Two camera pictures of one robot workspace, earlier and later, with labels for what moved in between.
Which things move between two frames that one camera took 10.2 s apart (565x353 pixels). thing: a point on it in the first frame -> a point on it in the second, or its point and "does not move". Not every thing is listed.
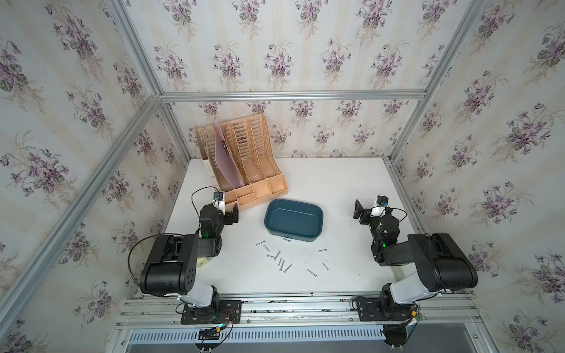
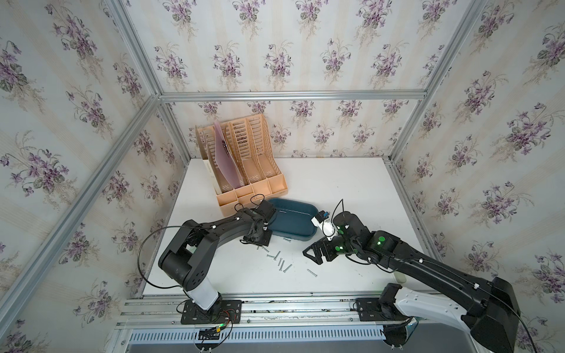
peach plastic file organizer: [252, 148] does not move
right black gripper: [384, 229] -> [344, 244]
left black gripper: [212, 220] -> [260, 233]
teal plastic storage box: [294, 220] does not move
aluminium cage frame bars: [134, 30] does not move
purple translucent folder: [225, 162] does not move
